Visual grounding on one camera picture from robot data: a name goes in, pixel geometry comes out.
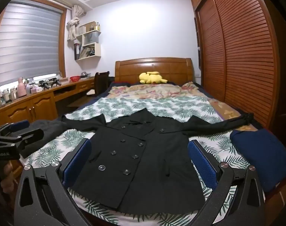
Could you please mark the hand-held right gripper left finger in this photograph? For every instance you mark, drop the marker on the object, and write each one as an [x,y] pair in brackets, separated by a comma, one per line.
[78,160]

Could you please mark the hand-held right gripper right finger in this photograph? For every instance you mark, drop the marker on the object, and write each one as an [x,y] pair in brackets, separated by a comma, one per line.
[201,162]

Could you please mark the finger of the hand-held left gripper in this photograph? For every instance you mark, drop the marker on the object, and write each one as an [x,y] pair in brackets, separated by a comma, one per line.
[18,125]
[27,137]

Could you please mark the black button coat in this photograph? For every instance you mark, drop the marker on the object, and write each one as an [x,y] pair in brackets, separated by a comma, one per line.
[133,164]

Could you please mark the navy blue garment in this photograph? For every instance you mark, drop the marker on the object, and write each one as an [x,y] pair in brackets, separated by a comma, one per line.
[263,155]

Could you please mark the person's left hand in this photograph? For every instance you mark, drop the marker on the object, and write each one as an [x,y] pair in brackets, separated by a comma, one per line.
[9,177]

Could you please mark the grey folded garment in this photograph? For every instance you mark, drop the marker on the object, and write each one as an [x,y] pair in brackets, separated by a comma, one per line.
[51,127]

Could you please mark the wooden desk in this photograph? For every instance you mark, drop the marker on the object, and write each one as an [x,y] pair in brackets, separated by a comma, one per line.
[39,103]

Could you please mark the pink bottle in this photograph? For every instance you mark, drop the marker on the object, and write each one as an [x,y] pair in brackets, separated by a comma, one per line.
[21,88]

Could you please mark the pink box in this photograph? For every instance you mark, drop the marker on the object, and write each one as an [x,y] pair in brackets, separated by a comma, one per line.
[36,90]

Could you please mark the black tool on stand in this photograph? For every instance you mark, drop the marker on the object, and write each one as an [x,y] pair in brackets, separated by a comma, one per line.
[44,84]
[55,81]

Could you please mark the dark wooden chair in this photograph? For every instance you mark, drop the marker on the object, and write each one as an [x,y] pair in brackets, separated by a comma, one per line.
[101,82]

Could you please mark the leaf print bed sheet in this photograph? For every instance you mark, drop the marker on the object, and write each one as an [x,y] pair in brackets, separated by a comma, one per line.
[138,104]

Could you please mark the metal pot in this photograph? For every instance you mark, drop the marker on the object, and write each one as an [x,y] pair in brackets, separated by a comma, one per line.
[84,74]

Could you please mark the grey window blind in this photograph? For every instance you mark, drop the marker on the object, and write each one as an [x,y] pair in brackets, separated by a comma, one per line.
[27,42]

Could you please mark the floral blanket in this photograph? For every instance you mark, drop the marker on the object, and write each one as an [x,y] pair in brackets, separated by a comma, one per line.
[152,90]

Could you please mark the black binder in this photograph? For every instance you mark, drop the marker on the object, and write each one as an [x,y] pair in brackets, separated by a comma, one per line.
[77,51]

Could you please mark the yellow plush toy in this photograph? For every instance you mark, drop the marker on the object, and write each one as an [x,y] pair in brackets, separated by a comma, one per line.
[151,78]

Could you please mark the wooden bed headboard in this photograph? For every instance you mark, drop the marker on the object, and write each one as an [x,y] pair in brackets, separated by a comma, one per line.
[157,67]

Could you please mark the grey bag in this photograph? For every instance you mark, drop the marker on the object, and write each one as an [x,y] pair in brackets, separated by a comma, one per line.
[91,38]

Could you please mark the beige tied curtain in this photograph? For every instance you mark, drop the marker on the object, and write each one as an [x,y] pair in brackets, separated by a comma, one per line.
[73,26]

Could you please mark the wooden slatted wardrobe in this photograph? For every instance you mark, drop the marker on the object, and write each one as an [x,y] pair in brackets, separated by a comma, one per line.
[239,51]

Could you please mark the white wall shelf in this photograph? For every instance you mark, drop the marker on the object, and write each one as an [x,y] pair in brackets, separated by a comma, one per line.
[97,50]

